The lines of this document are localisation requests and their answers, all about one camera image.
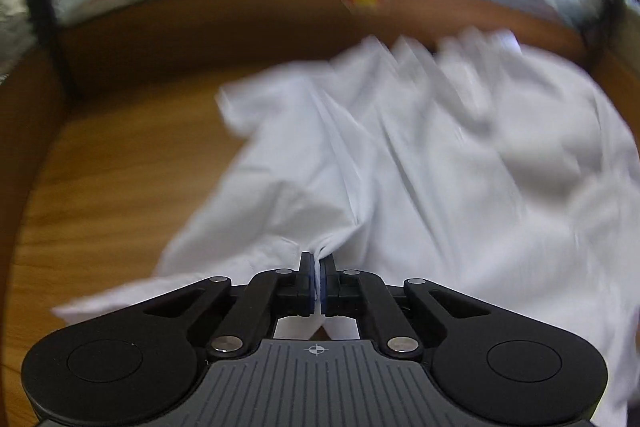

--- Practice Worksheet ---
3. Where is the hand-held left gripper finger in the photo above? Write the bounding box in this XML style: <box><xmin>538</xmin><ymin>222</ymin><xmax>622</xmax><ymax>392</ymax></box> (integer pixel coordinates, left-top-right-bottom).
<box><xmin>142</xmin><ymin>252</ymin><xmax>318</xmax><ymax>360</ymax></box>
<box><xmin>320</xmin><ymin>255</ymin><xmax>493</xmax><ymax>360</ymax></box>

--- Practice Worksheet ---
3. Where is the white shirt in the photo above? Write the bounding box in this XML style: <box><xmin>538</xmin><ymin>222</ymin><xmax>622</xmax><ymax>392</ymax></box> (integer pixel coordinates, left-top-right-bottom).
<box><xmin>50</xmin><ymin>27</ymin><xmax>640</xmax><ymax>427</ymax></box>

